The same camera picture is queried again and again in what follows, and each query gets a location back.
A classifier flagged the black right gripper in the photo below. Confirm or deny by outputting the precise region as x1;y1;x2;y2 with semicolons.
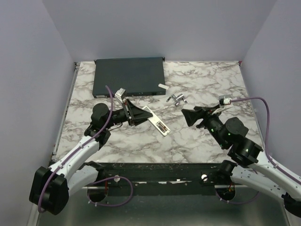
182;104;227;148

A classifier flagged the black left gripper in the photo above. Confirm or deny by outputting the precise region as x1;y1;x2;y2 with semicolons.
104;99;153;129

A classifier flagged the white remote control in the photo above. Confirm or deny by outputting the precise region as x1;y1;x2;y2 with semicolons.
142;106;170;137

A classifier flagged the white battery cover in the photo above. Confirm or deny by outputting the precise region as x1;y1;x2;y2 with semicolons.
158;84;169;90

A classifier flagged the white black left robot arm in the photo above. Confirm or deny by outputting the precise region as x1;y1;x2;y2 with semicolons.
29;99;153;215

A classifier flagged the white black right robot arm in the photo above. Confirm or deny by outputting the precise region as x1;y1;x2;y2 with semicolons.
182;106;301;217

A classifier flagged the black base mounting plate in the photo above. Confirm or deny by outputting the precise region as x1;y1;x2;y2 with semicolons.
48;161;259;197

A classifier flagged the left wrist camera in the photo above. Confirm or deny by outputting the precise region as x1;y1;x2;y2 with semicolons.
115;88;127;101

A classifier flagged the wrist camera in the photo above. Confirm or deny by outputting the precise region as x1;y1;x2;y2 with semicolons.
212;95;233;115
115;88;127;101

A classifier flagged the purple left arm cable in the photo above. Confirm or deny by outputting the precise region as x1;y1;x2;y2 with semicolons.
37;85;115;214

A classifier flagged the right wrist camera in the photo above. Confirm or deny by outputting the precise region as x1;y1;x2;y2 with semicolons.
212;95;233;115

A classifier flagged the dark network switch box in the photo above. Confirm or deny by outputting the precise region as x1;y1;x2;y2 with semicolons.
92;57;166;98

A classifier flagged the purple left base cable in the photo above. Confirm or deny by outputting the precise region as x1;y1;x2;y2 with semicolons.
87;176;135;208

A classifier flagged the aluminium table edge rail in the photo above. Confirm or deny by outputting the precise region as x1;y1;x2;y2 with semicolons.
50;62;80;162

